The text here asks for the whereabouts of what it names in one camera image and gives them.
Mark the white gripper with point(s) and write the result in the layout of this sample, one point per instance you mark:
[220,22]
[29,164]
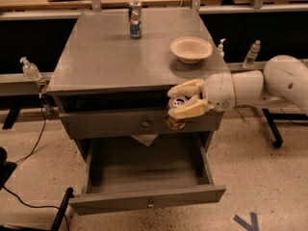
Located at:
[219,91]

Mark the orange soda can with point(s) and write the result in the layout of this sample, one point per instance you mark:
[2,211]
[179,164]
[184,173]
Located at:
[172,123]

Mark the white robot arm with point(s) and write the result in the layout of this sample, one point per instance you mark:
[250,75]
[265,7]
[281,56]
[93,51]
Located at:
[283,81]

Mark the white paper under drawer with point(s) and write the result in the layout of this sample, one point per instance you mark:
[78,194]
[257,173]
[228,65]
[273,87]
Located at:
[145,139]

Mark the grey drawer cabinet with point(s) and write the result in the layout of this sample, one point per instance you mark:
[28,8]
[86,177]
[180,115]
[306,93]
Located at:
[103,68]

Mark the open grey middle drawer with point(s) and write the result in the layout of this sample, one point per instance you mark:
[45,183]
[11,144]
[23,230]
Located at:
[124,175]

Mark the grey top drawer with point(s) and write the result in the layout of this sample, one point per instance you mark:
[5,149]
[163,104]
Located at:
[129,122]

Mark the blue silver can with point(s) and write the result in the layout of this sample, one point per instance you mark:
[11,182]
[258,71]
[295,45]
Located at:
[134,12]

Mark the white paper bowl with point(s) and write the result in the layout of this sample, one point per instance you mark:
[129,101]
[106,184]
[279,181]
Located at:
[191,50]

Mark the small white pump bottle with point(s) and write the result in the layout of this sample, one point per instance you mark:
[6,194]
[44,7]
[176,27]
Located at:
[220,47]

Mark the clear water bottle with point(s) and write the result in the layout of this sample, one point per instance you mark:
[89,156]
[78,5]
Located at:
[252,54]

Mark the black rolling stand leg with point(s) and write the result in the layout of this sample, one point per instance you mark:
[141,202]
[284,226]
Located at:
[272,117]

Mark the left hand sanitizer bottle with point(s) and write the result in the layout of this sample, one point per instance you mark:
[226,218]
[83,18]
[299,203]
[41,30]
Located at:
[30,70]

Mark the black chair base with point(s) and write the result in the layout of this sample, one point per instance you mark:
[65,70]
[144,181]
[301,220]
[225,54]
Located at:
[6,170]

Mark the grey metal rail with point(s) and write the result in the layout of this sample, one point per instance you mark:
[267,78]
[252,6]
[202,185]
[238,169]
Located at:
[18,84]

